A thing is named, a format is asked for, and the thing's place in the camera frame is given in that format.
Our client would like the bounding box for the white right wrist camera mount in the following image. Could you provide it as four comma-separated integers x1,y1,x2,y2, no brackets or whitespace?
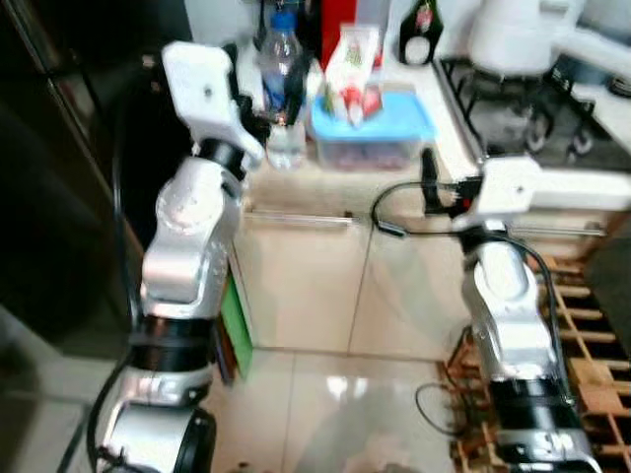
463,156,541,226

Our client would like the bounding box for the white red printed carton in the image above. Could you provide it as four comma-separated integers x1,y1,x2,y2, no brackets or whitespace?
323,25,386,127

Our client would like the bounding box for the beige kitchen cabinet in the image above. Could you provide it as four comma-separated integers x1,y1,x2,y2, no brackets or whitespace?
232,158,631,361

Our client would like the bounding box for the gas stove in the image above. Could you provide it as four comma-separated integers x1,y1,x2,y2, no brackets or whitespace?
434,54,631,173

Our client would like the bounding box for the clear container blue lid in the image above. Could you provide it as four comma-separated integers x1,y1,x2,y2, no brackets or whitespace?
311,91,437,170

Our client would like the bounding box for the green board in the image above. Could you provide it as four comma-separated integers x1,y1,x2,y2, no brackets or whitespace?
219,276,255,380

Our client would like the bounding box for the silver cabinet handle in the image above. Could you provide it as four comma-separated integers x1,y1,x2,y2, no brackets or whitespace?
513,222,631,238
245,205,354,226

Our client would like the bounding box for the white pot with handle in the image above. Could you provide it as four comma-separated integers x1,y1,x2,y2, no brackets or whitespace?
466,0,631,80

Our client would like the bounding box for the dark grey panel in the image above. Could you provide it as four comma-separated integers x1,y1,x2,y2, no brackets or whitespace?
587,222,631,346

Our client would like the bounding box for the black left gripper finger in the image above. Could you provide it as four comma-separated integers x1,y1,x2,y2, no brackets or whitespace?
284,59,315,126

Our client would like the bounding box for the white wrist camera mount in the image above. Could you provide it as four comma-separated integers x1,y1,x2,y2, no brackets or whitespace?
162,41,265,167
463,156,541,226

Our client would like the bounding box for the clear water bottle blue cap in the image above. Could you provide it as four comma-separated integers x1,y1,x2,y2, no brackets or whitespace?
258,8,309,170

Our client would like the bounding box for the red box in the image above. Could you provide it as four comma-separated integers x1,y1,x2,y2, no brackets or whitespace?
320,0,390,70

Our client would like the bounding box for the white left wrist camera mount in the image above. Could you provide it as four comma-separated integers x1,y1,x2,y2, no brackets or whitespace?
162,41,265,167

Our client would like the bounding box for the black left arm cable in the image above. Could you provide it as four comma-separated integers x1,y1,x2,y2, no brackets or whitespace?
85,345,139,469

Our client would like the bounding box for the dark glass bottle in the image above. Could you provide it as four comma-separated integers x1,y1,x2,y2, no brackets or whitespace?
399,0,445,65

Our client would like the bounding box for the wooden slatted rack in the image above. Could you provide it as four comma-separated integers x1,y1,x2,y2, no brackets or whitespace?
449,256,631,473

